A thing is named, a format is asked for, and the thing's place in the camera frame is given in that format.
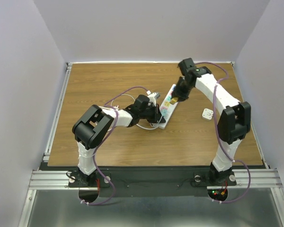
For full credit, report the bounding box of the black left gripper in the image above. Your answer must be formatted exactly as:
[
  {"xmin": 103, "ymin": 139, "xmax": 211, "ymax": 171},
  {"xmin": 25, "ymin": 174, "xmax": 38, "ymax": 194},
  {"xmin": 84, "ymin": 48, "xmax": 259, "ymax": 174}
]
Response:
[{"xmin": 139, "ymin": 105, "xmax": 165, "ymax": 124}]

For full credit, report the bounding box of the white power strip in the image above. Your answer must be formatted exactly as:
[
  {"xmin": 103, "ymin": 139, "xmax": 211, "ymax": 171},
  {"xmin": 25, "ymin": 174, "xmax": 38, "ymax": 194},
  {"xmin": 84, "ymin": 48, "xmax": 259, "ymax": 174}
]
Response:
[{"xmin": 158, "ymin": 84, "xmax": 178, "ymax": 129}]

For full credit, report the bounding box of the white square charger plug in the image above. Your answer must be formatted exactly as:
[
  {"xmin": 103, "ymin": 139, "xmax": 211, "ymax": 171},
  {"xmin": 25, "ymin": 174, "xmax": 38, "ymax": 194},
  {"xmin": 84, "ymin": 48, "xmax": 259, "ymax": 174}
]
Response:
[{"xmin": 202, "ymin": 108, "xmax": 213, "ymax": 121}]

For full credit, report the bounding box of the yellow usb charger plug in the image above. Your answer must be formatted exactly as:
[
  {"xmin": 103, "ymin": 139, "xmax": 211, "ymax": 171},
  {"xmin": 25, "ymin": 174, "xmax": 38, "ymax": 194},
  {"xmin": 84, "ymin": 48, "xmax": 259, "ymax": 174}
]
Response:
[{"xmin": 170, "ymin": 97, "xmax": 178, "ymax": 105}]

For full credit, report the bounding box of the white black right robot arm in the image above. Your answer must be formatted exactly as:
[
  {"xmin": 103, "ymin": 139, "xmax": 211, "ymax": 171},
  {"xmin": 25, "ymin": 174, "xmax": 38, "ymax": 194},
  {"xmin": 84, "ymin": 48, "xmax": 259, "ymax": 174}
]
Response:
[{"xmin": 170, "ymin": 58, "xmax": 251, "ymax": 184}]

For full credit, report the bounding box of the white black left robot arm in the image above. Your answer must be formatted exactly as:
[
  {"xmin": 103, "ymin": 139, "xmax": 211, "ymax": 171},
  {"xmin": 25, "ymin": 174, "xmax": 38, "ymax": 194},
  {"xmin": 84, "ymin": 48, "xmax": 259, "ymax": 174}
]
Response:
[{"xmin": 72, "ymin": 92, "xmax": 165, "ymax": 186}]

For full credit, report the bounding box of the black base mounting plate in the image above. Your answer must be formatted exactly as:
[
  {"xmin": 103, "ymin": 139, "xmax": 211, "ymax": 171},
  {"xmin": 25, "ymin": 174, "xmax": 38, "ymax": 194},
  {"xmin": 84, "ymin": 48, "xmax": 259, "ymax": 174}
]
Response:
[{"xmin": 66, "ymin": 166, "xmax": 237, "ymax": 200}]

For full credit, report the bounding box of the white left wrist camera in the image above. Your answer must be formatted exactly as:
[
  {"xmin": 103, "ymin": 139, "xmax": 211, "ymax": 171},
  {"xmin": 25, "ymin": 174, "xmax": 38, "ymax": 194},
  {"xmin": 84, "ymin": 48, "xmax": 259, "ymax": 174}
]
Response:
[{"xmin": 146, "ymin": 90, "xmax": 160, "ymax": 105}]

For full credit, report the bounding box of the thin pale green cable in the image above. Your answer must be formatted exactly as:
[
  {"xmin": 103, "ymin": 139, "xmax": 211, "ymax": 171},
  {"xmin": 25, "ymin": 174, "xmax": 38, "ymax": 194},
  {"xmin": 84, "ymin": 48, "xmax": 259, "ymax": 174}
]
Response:
[{"xmin": 110, "ymin": 94, "xmax": 164, "ymax": 127}]

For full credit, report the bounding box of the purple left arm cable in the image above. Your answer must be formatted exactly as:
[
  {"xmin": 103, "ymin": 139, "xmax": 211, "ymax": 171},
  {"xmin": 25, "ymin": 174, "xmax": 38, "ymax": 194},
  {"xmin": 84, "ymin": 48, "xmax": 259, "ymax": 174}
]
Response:
[{"xmin": 80, "ymin": 86, "xmax": 151, "ymax": 206}]

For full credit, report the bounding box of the aluminium frame rail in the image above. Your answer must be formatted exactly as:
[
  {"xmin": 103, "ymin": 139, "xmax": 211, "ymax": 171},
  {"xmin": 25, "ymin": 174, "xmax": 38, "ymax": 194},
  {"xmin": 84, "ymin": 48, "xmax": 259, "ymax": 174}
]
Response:
[{"xmin": 19, "ymin": 64, "xmax": 283, "ymax": 227}]

